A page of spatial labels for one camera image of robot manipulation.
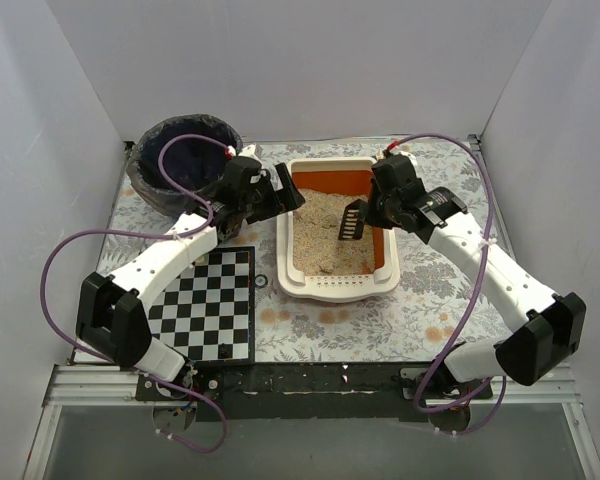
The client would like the black litter scoop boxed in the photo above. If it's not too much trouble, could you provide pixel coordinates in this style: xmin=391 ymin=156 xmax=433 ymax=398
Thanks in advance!
xmin=338 ymin=199 xmax=367 ymax=241

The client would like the blue trash bin with bag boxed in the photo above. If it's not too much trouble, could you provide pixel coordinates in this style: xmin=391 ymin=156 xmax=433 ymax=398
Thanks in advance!
xmin=126 ymin=114 xmax=243 ymax=218

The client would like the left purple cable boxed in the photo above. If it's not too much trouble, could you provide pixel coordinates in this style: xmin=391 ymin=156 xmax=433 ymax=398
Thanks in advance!
xmin=39 ymin=133 xmax=239 ymax=455

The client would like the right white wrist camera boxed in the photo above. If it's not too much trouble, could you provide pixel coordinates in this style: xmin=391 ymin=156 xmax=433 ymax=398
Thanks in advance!
xmin=375 ymin=141 xmax=418 ymax=167

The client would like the floral table mat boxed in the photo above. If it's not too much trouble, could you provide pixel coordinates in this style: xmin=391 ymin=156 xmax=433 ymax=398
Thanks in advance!
xmin=97 ymin=140 xmax=510 ymax=363

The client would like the purple cable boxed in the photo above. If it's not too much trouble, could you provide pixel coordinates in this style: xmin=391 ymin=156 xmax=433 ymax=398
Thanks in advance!
xmin=39 ymin=133 xmax=239 ymax=455
xmin=387 ymin=132 xmax=509 ymax=435

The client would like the white orange litter box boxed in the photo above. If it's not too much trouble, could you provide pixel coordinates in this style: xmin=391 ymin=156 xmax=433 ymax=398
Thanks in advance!
xmin=276 ymin=157 xmax=401 ymax=303

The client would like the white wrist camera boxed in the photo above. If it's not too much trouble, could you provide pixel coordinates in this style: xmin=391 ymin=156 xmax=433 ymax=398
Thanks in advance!
xmin=375 ymin=141 xmax=418 ymax=167
xmin=226 ymin=144 xmax=261 ymax=162

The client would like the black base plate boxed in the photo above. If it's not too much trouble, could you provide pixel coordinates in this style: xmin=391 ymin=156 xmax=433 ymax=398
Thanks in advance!
xmin=134 ymin=360 xmax=496 ymax=421

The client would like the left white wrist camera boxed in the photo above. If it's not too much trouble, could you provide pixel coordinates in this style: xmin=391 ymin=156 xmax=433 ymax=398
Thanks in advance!
xmin=226 ymin=144 xmax=261 ymax=162

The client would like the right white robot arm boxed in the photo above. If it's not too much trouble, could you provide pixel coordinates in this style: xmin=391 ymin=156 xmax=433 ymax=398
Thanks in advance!
xmin=365 ymin=154 xmax=586 ymax=391

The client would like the black white chessboard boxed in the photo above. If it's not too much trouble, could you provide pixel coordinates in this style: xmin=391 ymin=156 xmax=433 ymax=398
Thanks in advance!
xmin=148 ymin=246 xmax=255 ymax=365

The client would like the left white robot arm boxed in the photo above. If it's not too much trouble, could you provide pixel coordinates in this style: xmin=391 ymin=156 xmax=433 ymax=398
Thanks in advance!
xmin=76 ymin=156 xmax=305 ymax=381

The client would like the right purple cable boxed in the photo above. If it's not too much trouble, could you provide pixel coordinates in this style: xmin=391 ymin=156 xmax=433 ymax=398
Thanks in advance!
xmin=387 ymin=132 xmax=509 ymax=435

